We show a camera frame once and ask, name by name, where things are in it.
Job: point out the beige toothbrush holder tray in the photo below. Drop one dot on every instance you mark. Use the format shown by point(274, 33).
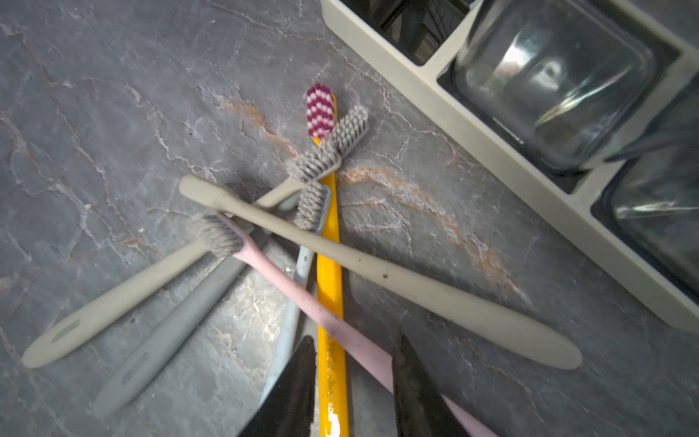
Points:
point(632, 207)

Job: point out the beige toothbrush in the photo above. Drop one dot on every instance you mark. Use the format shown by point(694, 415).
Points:
point(82, 325)
point(509, 329)

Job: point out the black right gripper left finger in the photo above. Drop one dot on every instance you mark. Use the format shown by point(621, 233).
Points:
point(288, 410)

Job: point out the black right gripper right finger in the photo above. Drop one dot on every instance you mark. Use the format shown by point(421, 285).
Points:
point(419, 407)

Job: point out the yellow toothbrush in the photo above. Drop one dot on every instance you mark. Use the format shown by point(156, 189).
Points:
point(333, 395)

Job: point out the clear glass cup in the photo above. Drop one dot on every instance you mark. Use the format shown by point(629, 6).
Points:
point(558, 76)

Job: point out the grey toothbrush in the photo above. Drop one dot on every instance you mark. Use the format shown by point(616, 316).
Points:
point(148, 359)

